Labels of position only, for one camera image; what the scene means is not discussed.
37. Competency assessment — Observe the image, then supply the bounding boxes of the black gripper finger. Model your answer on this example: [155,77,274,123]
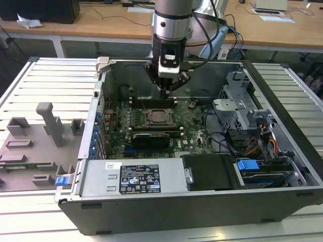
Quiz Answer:
[165,72,190,101]
[143,62,166,101]

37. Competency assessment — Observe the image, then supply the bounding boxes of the RAM slot white clips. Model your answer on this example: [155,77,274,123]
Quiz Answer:
[128,126,184,131]
[129,96,178,100]
[129,101,178,106]
[128,131,185,136]

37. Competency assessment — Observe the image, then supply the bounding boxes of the CPU socket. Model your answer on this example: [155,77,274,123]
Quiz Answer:
[143,107,178,128]

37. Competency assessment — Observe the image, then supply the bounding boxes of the blue expansion slot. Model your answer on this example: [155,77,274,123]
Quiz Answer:
[124,148,152,155]

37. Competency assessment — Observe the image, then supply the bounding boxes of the white paper sheet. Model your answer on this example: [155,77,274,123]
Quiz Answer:
[128,7,155,13]
[259,15,296,24]

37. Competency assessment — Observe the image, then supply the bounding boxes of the grey case latch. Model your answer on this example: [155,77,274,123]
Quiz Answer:
[96,56,112,74]

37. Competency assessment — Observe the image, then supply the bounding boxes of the metal drive cage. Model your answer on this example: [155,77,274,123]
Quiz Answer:
[211,70,257,132]

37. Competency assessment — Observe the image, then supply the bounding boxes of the wooden desk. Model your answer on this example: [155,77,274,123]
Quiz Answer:
[0,0,323,63]

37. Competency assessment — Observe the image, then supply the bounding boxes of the green motherboard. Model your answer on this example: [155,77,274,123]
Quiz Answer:
[100,98,222,160]

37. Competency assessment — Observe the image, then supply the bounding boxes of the black graphics card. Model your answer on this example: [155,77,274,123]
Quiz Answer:
[131,133,172,150]

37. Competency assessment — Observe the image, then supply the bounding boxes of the black plastic shroud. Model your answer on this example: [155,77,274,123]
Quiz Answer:
[181,153,247,192]

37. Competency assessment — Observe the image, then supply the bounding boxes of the hard disk in blue carrier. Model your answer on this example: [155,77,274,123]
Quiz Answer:
[236,158,295,189]

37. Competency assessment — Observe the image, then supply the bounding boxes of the grey flat box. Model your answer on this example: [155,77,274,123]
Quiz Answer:
[249,0,288,11]

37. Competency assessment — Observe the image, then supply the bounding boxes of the silver power supply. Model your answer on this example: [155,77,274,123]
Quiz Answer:
[78,158,190,199]

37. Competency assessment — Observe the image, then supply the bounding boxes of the black computer tower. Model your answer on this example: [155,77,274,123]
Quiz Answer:
[0,0,81,25]

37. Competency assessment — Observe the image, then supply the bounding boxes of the crumpled white paper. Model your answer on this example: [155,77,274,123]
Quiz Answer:
[16,13,44,29]

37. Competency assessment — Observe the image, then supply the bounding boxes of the black PC case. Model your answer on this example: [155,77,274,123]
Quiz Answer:
[54,56,323,236]

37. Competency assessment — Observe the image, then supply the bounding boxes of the grey parts rack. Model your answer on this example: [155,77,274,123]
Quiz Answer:
[0,102,85,194]

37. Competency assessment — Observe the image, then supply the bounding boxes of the green RAM stick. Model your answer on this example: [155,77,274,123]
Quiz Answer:
[0,163,53,170]

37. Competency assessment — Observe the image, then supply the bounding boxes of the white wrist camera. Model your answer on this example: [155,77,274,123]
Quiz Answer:
[157,46,183,78]

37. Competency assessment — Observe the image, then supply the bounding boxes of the black camera cable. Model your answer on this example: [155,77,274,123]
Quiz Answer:
[185,0,221,70]

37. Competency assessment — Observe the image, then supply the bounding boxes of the blue cable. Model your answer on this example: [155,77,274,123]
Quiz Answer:
[227,24,245,60]

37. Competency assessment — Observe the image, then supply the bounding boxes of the black wire bundle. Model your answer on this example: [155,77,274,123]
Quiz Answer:
[201,104,243,156]

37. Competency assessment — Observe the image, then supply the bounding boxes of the coloured wire bundle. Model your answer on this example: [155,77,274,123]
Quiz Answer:
[242,136,280,158]

